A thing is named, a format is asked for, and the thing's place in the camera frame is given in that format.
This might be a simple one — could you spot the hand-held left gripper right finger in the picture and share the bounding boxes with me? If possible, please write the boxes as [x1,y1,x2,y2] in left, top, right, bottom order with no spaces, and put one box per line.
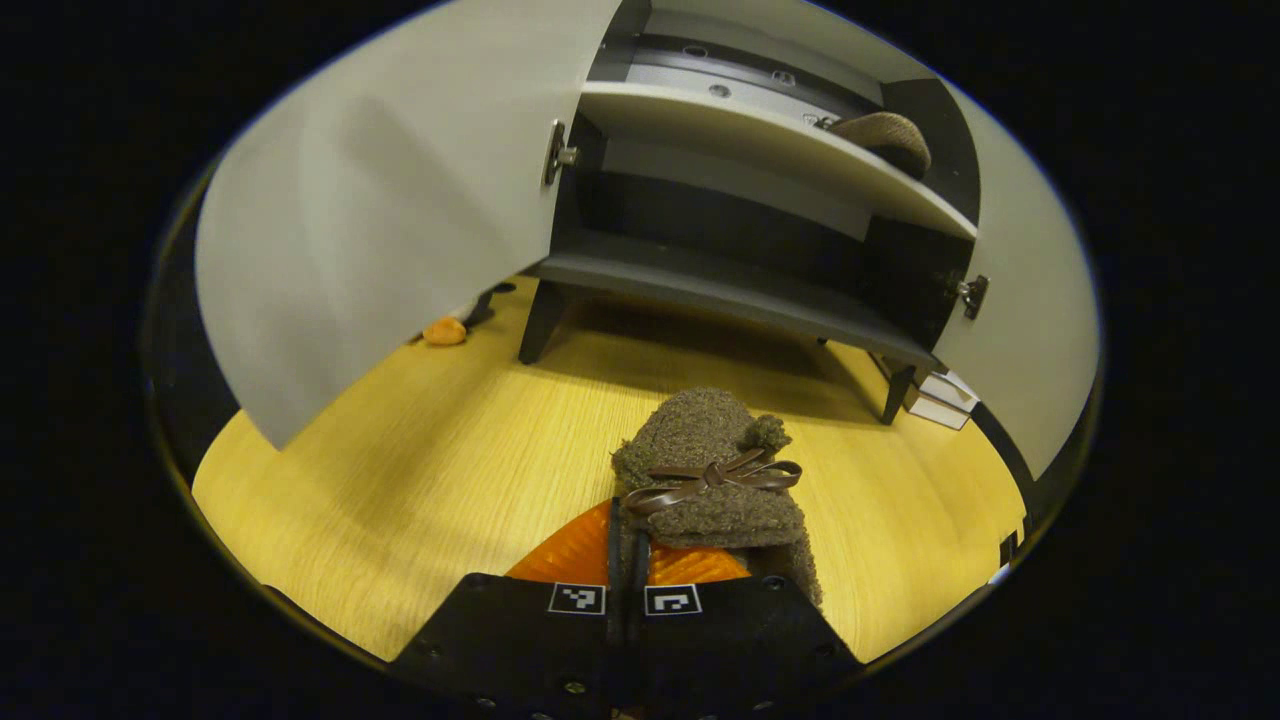
[623,530,865,720]

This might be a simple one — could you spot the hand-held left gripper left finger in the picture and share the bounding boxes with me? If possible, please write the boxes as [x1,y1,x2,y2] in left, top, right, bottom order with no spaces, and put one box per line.
[388,497,624,720]

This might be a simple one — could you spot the white shoe cabinet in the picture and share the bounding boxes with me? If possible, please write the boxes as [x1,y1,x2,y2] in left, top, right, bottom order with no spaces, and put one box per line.
[518,0,986,426]

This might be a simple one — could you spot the white shoe cabinet door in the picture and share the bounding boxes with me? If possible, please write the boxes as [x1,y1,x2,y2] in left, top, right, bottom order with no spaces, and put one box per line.
[195,0,623,451]
[935,80,1102,481]

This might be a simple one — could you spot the white book with dark picture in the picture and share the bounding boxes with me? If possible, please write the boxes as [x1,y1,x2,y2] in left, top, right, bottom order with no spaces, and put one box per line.
[918,370,983,413]

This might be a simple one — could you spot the brown fuzzy slipper shoe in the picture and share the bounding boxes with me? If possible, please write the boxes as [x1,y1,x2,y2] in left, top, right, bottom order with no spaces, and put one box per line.
[828,111,934,180]
[610,387,824,611]

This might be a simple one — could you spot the white orange plush toy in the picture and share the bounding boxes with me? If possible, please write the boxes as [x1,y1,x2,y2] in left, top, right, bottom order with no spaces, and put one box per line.
[422,300,479,347]

